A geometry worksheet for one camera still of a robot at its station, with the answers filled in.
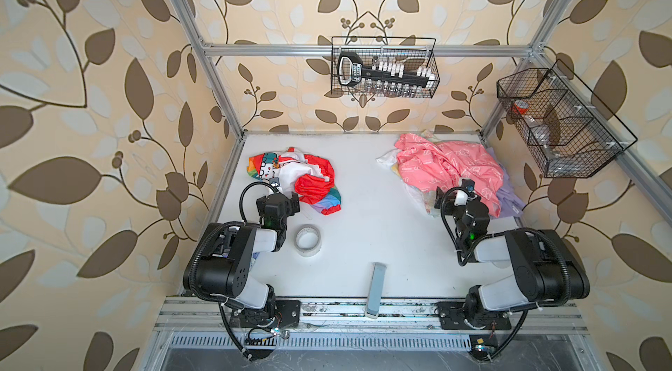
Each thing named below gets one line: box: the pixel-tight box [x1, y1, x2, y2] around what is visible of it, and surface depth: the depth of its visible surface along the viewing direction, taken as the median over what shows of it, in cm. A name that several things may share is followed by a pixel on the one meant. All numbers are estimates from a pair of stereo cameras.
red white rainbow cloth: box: [246, 147, 343, 216], surface depth 99 cm
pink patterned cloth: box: [393, 132, 504, 217], surface depth 100 cm
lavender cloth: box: [487, 146, 526, 218], surface depth 99 cm
